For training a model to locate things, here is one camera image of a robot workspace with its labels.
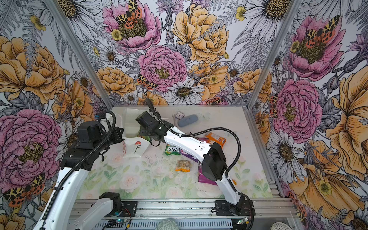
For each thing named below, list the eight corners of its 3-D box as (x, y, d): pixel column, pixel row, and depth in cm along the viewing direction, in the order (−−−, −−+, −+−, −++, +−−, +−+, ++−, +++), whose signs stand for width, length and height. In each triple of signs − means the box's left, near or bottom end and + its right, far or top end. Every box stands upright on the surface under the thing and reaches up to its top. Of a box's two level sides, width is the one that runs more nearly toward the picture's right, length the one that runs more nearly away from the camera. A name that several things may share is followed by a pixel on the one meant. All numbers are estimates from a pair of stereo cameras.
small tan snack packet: (175, 172, 89) (175, 170, 86) (176, 162, 93) (176, 159, 90) (190, 172, 89) (191, 170, 86) (190, 162, 93) (190, 159, 90)
